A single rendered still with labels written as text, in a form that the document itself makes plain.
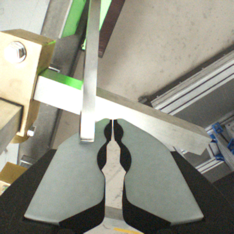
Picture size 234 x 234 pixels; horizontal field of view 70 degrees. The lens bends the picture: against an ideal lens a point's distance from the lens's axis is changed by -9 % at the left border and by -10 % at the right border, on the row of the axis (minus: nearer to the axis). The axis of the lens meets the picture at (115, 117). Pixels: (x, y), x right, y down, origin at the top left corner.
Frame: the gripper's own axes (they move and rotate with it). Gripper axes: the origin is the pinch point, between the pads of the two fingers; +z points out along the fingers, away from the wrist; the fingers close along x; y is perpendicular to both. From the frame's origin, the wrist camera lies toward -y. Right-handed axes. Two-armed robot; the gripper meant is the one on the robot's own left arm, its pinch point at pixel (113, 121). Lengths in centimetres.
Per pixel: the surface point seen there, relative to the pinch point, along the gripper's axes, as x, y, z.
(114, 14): 0.1, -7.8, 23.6
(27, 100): -9.3, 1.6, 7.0
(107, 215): -0.4, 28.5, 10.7
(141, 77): 18, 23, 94
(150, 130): 4.8, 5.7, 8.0
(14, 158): -31, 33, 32
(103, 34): -1.7, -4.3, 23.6
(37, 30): -16.9, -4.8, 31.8
